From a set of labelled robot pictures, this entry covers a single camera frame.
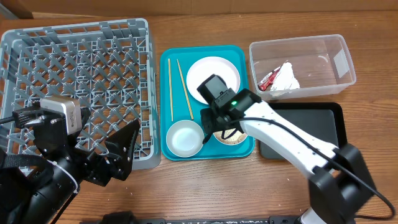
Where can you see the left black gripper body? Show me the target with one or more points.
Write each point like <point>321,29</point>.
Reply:
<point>87,165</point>

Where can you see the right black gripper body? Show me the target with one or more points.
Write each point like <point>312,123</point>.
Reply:
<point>208,125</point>

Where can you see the red snack wrapper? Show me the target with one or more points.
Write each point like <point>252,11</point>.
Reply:
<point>268,79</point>

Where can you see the white tissue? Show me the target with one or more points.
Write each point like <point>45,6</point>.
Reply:
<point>285,79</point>

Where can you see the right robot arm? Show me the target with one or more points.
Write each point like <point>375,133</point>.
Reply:
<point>339,181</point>

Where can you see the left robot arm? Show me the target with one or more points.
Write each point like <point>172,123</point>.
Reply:
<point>37,189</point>

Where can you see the black food waste tray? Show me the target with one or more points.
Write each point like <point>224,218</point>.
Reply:
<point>323,120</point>

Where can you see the clear plastic waste bin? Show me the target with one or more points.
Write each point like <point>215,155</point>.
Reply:
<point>322,65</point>

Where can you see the grey shallow bowl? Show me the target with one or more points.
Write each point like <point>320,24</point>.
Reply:
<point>185,138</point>

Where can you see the teal plastic tray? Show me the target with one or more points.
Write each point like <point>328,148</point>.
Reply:
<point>187,56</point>

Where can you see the large white plate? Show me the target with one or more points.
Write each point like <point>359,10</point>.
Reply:
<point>204,68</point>

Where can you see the right wooden chopstick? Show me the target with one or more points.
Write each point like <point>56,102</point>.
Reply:
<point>185,90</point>

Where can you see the wooden chopstick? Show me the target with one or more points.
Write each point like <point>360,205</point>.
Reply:
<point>185,90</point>
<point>170,90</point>

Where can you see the left wooden chopstick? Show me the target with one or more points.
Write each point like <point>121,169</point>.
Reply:
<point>170,90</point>

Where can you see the grey plastic dish rack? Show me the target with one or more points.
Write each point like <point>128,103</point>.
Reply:
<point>108,66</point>

